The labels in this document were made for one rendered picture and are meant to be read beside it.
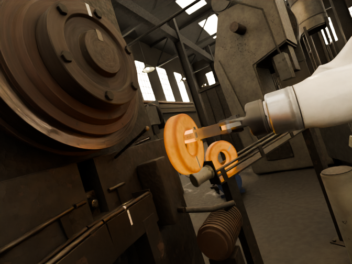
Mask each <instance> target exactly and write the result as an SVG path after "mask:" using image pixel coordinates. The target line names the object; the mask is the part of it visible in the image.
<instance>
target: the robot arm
mask: <svg viewBox="0 0 352 264"><path fill-rule="evenodd" d="M245 113H246V116H244V117H240V115H239V114H238V115H234V116H231V117H230V118H227V119H223V120H220V121H219V122H218V124H214V125H210V126H207V127H202V128H198V129H196V128H195V127H192V129H191V130H188V131H186V132H185V134H184V141H185V144H186V143H189V142H193V141H197V140H200V141H202V140H203V138H207V137H212V136H216V135H220V134H222V135H227V134H231V133H239V132H242V131H243V130H244V127H247V126H249V127H250V131H251V133H252V134H253V135H254V136H259V135H264V134H268V133H270V132H271V130H272V129H273V131H274V133H275V134H277V135H278V134H280V133H284V132H286V133H287V132H291V131H296V130H302V129H306V128H325V127H332V126H338V125H343V124H348V123H352V36H351V38H350V39H349V41H348V42H347V43H346V44H345V46H344V47H343V49H342V50H341V51H340V53H339V54H338V55H337V56H336V57H335V58H334V59H333V60H332V61H331V62H329V63H327V64H324V65H320V66H319V67H318V68H317V69H316V71H315V72H314V73H313V74H312V75H311V77H309V78H307V79H305V80H304V81H302V82H300V83H298V84H295V85H293V86H288V87H286V88H284V89H280V90H277V91H274V92H271V93H268V94H265V101H263V100H256V101H253V102H250V103H247V104H246V105H245Z"/></svg>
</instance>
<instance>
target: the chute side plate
mask: <svg viewBox="0 0 352 264"><path fill-rule="evenodd" d="M127 210H129V213H130V216H131V220H132V223H133V224H132V225H131V222H130V219H129V216H128V213H127ZM127 210H125V211H123V212H122V213H120V214H119V215H117V216H116V217H114V218H113V219H111V220H110V221H108V222H107V223H106V224H104V225H103V226H101V227H100V228H99V229H98V230H97V231H95V232H94V233H93V234H92V235H90V236H89V237H88V238H87V239H86V240H84V241H83V242H81V243H80V244H79V245H78V246H77V247H75V248H74V249H73V250H72V251H71V252H69V253H68V254H67V255H66V256H64V257H63V258H62V259H61V260H59V261H58V262H57V263H56V264H112V263H113V262H114V261H115V260H116V259H117V258H118V257H119V256H120V255H121V254H122V253H123V252H124V251H125V250H126V249H127V248H129V247H130V246H131V245H132V244H133V243H134V242H135V241H136V240H137V239H138V238H140V237H141V236H142V235H143V234H144V233H145V228H144V225H143V223H142V222H143V221H144V220H145V219H146V218H147V217H148V216H150V215H151V214H152V213H154V215H155V218H156V221H158V220H159V218H158V215H157V211H156V208H155V205H154V203H153V199H152V196H151V194H149V195H148V196H146V197H145V198H143V199H142V200H140V201H139V202H137V203H136V204H134V205H133V206H131V207H130V208H128V209H127Z"/></svg>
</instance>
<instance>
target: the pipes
mask: <svg viewBox="0 0 352 264"><path fill-rule="evenodd" d="M200 1H201V0H195V1H193V2H192V3H190V4H189V5H187V6H186V7H184V8H183V9H181V10H180V11H178V12H176V13H175V14H173V15H172V16H170V17H169V18H167V19H166V20H164V21H163V22H161V23H160V24H158V25H156V26H155V27H153V28H152V29H150V30H149V31H147V32H146V33H144V34H143V35H141V36H140V37H138V38H137V39H135V40H134V41H132V42H131V43H129V44H128V46H129V47H130V46H131V45H133V44H134V43H136V42H138V41H139V40H140V39H142V38H144V37H145V36H147V35H148V34H150V33H152V32H153V31H155V30H156V29H158V28H159V27H161V26H162V25H164V24H166V23H167V22H169V21H170V20H172V19H174V18H175V17H177V16H178V15H180V14H181V13H183V12H184V11H186V10H187V9H189V8H190V7H192V6H194V5H195V4H197V3H198V2H200ZM151 102H153V101H143V103H144V104H149V103H151ZM158 102H159V104H185V105H194V103H193V102H170V101H158ZM161 108H195V107H161ZM186 112H196V111H175V112H162V113H163V114H170V113H186Z"/></svg>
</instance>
